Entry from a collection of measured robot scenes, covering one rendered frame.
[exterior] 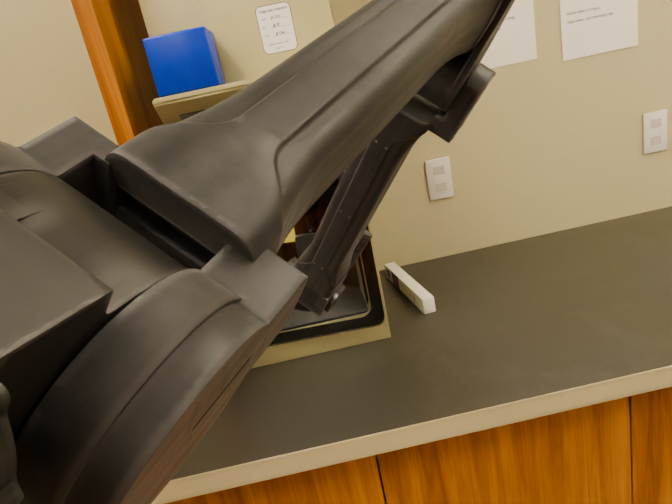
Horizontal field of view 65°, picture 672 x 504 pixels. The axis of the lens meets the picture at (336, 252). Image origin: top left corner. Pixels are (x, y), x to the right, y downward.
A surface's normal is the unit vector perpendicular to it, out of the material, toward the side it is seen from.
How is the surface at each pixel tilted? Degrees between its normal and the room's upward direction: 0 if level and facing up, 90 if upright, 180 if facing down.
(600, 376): 0
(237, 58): 90
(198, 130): 45
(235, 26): 90
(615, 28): 90
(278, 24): 90
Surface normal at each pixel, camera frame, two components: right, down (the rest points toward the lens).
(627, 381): 0.09, 0.30
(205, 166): 0.29, -0.56
